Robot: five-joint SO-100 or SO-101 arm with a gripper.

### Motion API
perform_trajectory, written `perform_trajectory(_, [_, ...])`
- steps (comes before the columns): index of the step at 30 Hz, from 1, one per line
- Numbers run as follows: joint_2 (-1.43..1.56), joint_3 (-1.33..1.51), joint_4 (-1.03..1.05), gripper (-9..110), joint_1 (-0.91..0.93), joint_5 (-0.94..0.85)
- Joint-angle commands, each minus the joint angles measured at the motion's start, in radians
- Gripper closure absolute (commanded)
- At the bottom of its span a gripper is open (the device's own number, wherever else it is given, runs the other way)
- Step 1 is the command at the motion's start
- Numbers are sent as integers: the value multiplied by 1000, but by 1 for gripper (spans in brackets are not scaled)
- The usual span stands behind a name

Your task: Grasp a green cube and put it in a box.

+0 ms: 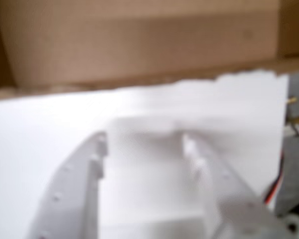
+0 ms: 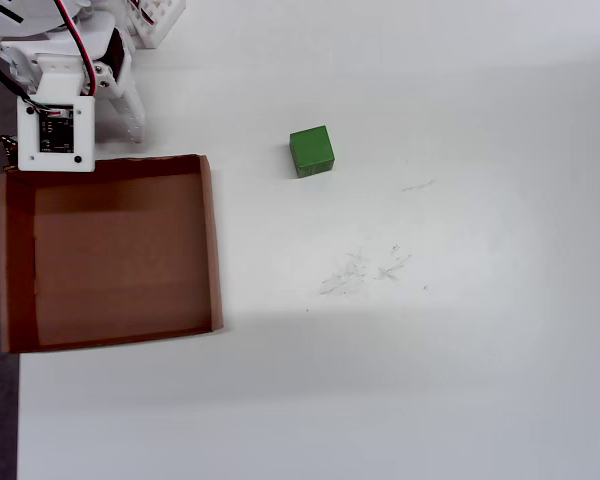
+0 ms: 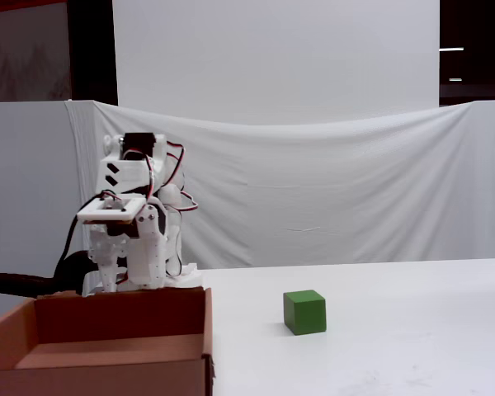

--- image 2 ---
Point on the black table clamp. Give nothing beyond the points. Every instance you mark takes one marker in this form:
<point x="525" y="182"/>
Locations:
<point x="7" y="142"/>

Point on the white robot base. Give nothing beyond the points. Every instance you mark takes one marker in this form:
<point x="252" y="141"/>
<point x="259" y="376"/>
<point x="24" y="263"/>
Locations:
<point x="157" y="20"/>

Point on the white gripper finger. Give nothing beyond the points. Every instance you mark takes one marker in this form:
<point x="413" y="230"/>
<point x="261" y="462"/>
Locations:
<point x="130" y="112"/>

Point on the white wrist camera mount plate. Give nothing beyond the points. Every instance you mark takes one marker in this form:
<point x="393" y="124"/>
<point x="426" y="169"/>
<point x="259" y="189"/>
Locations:
<point x="30" y="135"/>

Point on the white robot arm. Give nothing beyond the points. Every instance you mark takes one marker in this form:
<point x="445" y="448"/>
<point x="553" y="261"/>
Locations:
<point x="35" y="20"/>

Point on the green cube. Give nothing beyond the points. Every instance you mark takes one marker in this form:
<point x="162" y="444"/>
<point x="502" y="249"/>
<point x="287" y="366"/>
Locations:
<point x="311" y="150"/>

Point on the brown cardboard box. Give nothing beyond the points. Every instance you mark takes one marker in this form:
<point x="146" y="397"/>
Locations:
<point x="120" y="260"/>

